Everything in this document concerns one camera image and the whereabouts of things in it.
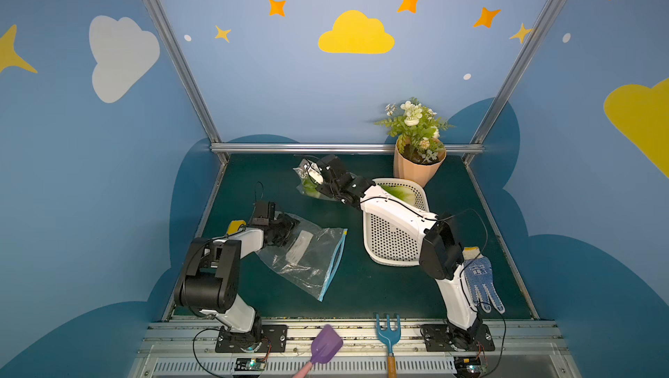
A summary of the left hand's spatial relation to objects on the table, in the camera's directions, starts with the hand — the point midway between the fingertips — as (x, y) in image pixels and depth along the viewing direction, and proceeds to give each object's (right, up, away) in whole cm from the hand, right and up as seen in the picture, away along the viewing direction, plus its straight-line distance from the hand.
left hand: (303, 223), depth 95 cm
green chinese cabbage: (+39, +11, +5) cm, 41 cm away
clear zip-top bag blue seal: (+3, -12, -5) cm, 13 cm away
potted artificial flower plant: (+46, +28, +8) cm, 54 cm away
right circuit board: (+49, -36, -24) cm, 65 cm away
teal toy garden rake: (+28, -29, -21) cm, 46 cm away
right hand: (+10, +20, -6) cm, 24 cm away
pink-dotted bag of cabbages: (+2, +14, -5) cm, 15 cm away
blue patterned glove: (+60, -17, -9) cm, 63 cm away
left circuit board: (-14, -35, -24) cm, 45 cm away
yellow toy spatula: (-27, -1, +3) cm, 27 cm away
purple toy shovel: (+10, -31, -23) cm, 40 cm away
